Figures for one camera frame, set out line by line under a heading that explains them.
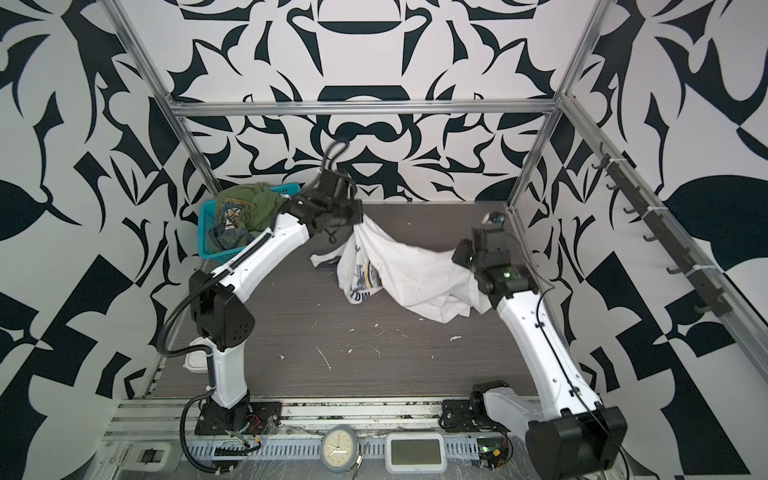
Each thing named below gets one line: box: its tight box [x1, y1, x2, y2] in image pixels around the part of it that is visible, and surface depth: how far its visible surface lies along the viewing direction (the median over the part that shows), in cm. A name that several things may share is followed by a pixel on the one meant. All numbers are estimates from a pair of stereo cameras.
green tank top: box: [209, 182, 291, 251], surface depth 110 cm
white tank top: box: [310, 215, 492, 324], surface depth 89 cm
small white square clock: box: [183, 336, 208, 373], surface depth 81 cm
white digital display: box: [385, 432, 448, 474], surface depth 68 cm
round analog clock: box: [320, 425, 358, 474], surface depth 69 cm
